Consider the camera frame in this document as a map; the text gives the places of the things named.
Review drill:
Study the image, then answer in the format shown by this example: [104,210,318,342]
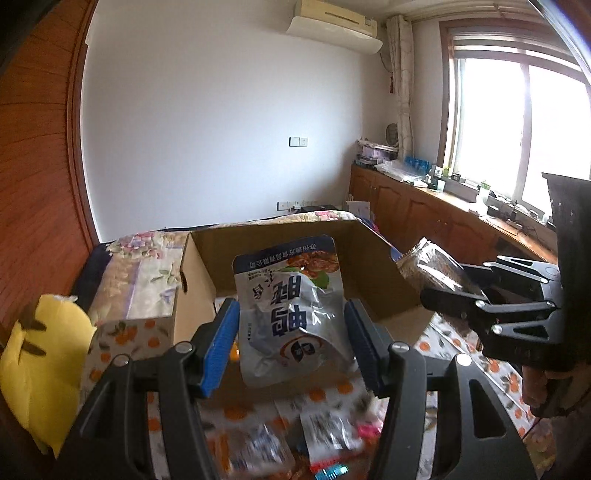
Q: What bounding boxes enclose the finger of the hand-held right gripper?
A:
[462,256,561,301]
[420,286,561,343]

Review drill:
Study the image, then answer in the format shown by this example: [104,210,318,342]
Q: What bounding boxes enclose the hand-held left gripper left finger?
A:
[55,298,241,480]

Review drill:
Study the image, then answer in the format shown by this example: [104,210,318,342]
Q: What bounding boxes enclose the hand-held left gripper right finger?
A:
[344,298,539,480]

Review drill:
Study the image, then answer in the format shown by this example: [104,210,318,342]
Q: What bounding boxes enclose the clear bag of snacks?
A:
[396,237,490,301]

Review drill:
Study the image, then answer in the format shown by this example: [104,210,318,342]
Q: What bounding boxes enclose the white snack pouch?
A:
[232,234,358,388]

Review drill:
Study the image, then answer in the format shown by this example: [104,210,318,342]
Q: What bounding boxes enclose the brown cardboard box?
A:
[173,219,437,407]

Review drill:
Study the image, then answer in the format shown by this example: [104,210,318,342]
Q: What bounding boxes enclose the person's right hand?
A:
[522,364,578,416]

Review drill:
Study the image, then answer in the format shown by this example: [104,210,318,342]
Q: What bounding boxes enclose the orange print cloth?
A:
[81,314,546,480]

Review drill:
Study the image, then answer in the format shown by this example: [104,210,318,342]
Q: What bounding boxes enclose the small white snack packet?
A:
[300,408,363,464]

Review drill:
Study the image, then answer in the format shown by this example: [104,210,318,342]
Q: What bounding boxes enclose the long wooden cabinet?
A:
[349,164,559,266]

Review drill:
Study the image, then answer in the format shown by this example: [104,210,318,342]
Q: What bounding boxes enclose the small clear snack packets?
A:
[226,422,296,476]

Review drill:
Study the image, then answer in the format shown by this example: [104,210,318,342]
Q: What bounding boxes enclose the floral quilt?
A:
[88,210,358,320]

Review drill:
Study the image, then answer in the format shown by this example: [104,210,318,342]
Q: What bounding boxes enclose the clear plastic bags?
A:
[374,159,431,186]

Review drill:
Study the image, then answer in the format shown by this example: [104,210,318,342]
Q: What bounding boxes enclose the stack of boxes and papers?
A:
[355,137,400,167]

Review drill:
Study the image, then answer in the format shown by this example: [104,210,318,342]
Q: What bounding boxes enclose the yellow plush pillow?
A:
[0,294,98,457]

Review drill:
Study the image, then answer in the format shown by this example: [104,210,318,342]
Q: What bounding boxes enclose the patterned beige curtain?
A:
[385,15,414,160]

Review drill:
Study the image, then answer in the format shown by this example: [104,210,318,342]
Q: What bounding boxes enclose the reddish wooden wardrobe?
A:
[0,0,105,352]

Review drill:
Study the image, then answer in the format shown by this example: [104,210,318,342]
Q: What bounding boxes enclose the white air conditioner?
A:
[285,0,384,55]

